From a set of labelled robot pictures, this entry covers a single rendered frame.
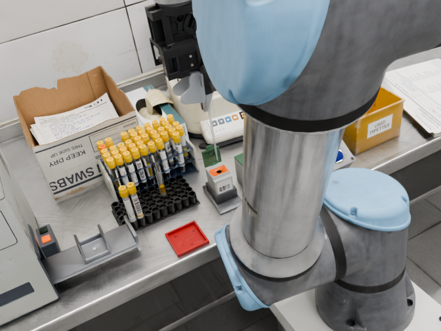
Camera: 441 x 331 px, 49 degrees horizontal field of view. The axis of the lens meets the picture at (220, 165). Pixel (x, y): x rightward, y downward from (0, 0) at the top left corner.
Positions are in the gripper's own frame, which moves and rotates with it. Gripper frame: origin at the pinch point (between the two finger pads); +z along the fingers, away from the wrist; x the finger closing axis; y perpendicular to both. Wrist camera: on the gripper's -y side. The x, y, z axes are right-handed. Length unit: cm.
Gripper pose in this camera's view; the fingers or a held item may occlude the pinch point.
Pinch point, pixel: (207, 102)
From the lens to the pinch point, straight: 91.1
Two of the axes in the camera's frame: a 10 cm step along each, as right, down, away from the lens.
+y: -9.0, 3.5, -2.6
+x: 4.2, 5.2, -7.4
